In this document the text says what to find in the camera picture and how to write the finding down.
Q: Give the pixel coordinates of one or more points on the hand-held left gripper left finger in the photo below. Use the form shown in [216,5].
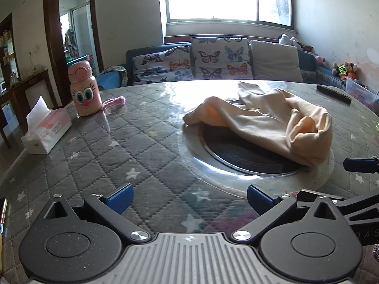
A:
[120,198]

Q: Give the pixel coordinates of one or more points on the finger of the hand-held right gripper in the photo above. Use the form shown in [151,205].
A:
[362,213]
[359,164]

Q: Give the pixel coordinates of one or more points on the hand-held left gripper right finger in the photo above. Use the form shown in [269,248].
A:
[260,200]

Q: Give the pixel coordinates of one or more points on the cream knit garment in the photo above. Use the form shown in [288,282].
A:
[266,124]

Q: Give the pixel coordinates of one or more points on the round black induction cooktop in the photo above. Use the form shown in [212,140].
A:
[237,153]

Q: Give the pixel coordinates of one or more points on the clear plastic storage box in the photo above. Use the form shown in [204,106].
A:
[361,91]

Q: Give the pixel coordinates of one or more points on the black remote control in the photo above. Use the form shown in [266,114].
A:
[333,93]

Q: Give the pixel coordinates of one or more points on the blue patterned bench cushion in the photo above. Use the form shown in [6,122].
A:
[328,77]

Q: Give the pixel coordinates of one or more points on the brown bear plush toys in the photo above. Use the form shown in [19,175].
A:
[345,70]

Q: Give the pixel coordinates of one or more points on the white tissue pack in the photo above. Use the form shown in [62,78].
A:
[44,130]

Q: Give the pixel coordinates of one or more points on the pink plush toy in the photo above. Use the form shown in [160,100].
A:
[320,60]

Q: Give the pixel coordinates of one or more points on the pink cartoon water bottle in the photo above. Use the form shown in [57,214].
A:
[84,91]

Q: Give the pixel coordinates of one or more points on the dark blue sofa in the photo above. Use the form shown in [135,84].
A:
[308,62]

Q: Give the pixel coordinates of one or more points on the blue plastic stool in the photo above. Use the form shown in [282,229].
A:
[108,82]

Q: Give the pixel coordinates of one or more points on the grey cloth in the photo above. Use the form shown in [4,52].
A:
[117,70]

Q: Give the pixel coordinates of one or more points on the plain beige cushion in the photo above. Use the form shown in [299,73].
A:
[277,60]

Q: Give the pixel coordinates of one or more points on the wide butterfly print cushion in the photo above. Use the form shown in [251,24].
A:
[162,66]

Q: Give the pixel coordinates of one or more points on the black and white plush toy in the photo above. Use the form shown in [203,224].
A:
[288,40]

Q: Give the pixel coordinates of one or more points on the dark wooden side table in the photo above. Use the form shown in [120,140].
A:
[29,85]

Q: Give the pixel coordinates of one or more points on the square butterfly print cushion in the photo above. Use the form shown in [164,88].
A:
[222,57]

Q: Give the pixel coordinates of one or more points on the wooden shelf cabinet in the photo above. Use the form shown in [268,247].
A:
[7,53]

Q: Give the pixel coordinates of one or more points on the dark wooden door frame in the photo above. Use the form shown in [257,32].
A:
[50,35]

